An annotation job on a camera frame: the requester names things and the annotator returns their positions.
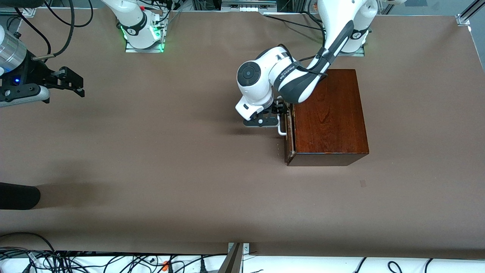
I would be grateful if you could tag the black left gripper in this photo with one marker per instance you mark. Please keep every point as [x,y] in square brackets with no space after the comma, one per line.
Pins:
[279,109]

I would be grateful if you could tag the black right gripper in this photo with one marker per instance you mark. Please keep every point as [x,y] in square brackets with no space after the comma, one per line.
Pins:
[35,72]

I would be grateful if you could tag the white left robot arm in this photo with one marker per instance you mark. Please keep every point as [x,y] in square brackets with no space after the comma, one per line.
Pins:
[265,64]

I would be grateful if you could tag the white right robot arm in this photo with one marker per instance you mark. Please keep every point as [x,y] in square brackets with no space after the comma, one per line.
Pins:
[132,19]

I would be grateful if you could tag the dark wooden drawer cabinet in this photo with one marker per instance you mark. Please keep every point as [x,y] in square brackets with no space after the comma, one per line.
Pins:
[329,121]

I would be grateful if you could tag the white power strip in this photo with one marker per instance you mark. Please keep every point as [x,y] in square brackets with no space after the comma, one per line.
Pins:
[248,5]

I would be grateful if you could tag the black cylinder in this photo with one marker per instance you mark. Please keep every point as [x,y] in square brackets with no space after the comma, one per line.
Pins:
[19,196]

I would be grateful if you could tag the dark aluminium beam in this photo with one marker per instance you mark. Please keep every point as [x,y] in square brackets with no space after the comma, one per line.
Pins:
[232,263]

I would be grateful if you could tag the orange connector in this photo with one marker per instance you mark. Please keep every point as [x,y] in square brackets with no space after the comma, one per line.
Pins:
[165,265]

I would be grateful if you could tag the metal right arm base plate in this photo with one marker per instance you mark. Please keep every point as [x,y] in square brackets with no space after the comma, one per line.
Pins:
[130,50]

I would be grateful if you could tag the aluminium frame corner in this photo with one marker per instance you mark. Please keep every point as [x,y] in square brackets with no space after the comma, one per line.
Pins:
[19,12]
[463,19]

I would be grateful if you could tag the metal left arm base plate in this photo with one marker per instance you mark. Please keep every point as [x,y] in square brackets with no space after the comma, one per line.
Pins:
[358,53]

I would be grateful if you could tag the metal corner bracket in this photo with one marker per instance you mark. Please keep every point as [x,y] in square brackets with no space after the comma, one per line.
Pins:
[246,248]

